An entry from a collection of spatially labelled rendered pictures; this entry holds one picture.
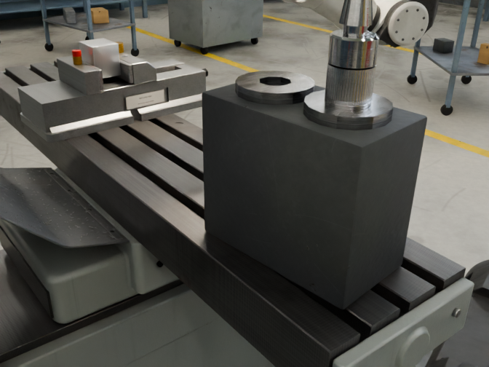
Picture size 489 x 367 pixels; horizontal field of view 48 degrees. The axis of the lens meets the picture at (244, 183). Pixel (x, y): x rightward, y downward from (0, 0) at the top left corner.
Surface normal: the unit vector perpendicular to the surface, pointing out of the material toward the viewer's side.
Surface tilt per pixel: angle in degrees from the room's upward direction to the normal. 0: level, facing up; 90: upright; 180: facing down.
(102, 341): 90
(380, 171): 90
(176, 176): 0
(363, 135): 0
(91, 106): 90
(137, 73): 90
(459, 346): 0
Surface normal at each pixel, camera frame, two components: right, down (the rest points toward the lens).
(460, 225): 0.01, -0.89
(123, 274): 0.61, 0.36
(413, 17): 0.26, 0.49
